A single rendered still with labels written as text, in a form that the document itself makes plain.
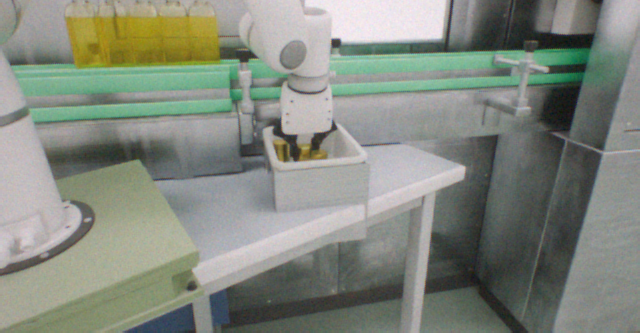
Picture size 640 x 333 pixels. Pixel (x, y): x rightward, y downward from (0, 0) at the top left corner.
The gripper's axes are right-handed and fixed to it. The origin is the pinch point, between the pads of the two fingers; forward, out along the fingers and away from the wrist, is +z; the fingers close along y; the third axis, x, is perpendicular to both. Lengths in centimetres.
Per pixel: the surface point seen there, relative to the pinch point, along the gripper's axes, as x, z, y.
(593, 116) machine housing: 0, -2, -73
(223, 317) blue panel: 6.7, 44.9, 20.4
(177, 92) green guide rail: -8.4, -10.6, 24.1
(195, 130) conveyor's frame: -4.4, -4.1, 21.5
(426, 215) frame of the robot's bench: 7.9, 16.6, -28.4
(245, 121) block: -4.5, -5.3, 11.6
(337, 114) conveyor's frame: -12.5, -0.5, -10.8
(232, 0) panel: -37.6, -20.2, 11.0
